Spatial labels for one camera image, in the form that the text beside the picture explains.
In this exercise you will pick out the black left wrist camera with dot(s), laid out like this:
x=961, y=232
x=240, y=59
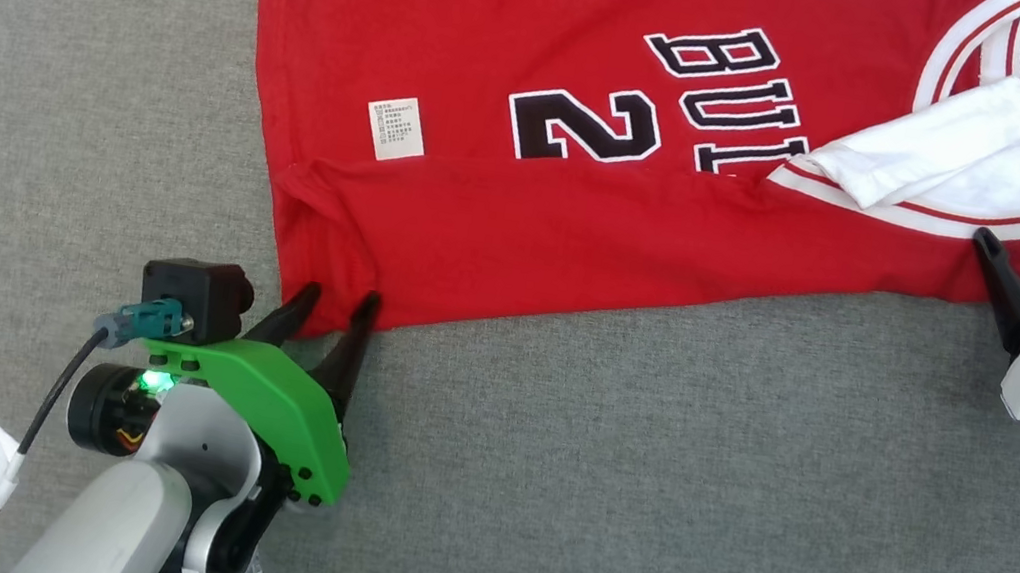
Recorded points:
x=190, y=294

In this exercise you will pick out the teal left camera connector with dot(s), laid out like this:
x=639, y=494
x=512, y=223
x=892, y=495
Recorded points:
x=151, y=319

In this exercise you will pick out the grey fabric sofa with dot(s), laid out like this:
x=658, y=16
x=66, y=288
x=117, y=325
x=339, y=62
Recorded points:
x=640, y=498

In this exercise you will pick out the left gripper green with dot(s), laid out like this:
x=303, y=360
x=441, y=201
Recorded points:
x=280, y=404

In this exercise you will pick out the white grey left arm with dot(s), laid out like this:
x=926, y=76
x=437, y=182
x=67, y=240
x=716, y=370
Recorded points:
x=121, y=522

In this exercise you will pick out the red white basketball jersey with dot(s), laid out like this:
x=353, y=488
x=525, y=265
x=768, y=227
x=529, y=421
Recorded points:
x=509, y=24

